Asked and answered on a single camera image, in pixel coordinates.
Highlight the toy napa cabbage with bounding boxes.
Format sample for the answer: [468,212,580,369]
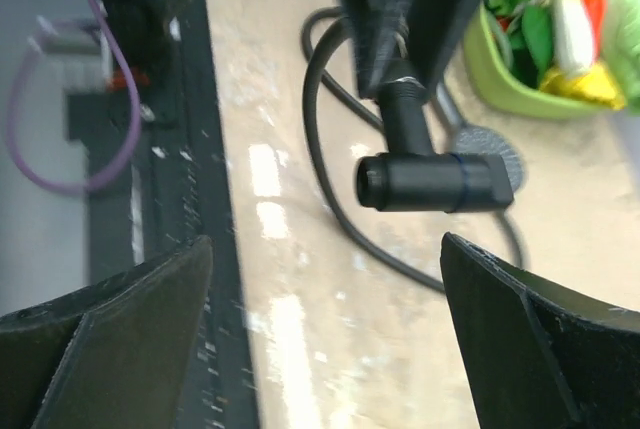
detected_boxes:
[601,0,639,114]

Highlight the grey shower head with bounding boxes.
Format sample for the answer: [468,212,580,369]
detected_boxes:
[432,81,526,192]

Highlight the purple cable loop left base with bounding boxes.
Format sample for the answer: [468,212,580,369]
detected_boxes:
[4,0,144,195]

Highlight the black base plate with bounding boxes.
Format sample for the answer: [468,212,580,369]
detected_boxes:
[87,0,260,428]

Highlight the toy carrot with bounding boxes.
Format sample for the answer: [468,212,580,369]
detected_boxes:
[582,0,607,36]

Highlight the toy tomato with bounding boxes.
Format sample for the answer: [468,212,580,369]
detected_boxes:
[497,17,511,32]

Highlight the black T-shaped hose holder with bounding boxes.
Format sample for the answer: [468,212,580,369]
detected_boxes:
[355,59,514,213]

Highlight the toy leek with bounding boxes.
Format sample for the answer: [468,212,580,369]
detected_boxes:
[551,0,596,78]

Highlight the dark corrugated shower hose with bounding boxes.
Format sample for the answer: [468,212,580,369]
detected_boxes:
[299,6,531,295]

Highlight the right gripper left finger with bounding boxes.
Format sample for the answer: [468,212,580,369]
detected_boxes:
[1,236,213,428]

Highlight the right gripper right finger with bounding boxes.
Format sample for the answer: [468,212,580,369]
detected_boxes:
[441,233,639,429]

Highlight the toy yellow corn husk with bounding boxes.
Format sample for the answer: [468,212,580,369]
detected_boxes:
[538,60,627,110]

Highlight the toy spinach leaves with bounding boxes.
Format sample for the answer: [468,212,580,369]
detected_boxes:
[521,5,554,78]

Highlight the green plastic tray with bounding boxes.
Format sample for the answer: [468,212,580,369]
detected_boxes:
[462,5,607,120]

